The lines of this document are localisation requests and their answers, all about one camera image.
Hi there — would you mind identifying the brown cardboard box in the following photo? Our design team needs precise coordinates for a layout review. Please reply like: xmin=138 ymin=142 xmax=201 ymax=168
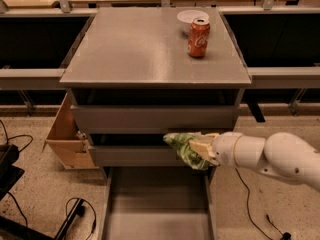
xmin=45 ymin=95 xmax=96 ymax=169

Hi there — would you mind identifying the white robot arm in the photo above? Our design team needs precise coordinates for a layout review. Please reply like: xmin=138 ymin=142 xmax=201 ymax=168
xmin=189 ymin=132 xmax=320 ymax=191

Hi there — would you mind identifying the black equipment at left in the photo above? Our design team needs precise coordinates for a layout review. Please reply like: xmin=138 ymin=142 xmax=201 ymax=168
xmin=0 ymin=145 xmax=24 ymax=200

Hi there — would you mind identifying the black looped floor cable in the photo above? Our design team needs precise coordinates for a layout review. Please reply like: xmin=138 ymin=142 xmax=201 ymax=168
xmin=64 ymin=197 xmax=98 ymax=240

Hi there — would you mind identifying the green jalapeno chip bag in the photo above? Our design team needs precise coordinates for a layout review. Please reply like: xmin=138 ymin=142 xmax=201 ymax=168
xmin=163 ymin=133 xmax=210 ymax=171

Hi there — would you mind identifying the grey middle drawer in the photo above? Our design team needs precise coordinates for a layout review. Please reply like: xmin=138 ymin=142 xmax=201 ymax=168
xmin=89 ymin=146 xmax=186 ymax=167

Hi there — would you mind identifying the grey metal rail frame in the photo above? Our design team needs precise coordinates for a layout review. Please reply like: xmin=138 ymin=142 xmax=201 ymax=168
xmin=1 ymin=0 xmax=319 ymax=90

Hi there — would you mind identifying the red cola can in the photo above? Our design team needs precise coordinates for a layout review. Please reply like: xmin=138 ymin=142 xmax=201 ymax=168
xmin=188 ymin=17 xmax=210 ymax=58

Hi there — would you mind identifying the black left floor cable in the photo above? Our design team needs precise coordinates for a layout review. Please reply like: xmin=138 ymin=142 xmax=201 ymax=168
xmin=0 ymin=119 xmax=34 ymax=153

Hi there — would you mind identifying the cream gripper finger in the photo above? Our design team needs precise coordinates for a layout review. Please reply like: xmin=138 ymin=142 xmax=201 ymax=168
xmin=189 ymin=139 xmax=219 ymax=166
xmin=199 ymin=133 xmax=219 ymax=142

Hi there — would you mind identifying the grey drawer cabinet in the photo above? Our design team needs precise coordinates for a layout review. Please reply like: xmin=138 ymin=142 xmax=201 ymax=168
xmin=60 ymin=7 xmax=251 ymax=168

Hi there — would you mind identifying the grey top drawer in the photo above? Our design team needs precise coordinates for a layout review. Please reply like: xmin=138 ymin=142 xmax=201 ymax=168
xmin=71 ymin=105 xmax=239 ymax=134

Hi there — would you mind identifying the white bowl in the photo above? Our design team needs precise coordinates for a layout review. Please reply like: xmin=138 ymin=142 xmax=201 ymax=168
xmin=177 ymin=10 xmax=209 ymax=35

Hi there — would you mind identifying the black adapter cable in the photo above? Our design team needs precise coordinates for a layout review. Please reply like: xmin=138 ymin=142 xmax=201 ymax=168
xmin=232 ymin=168 xmax=292 ymax=240

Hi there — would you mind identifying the grey open bottom drawer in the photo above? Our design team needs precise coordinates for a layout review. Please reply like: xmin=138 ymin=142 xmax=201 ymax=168
xmin=98 ymin=167 xmax=218 ymax=240

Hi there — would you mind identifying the black stand base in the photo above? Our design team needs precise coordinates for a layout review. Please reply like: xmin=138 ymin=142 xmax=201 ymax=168
xmin=0 ymin=198 xmax=85 ymax=240

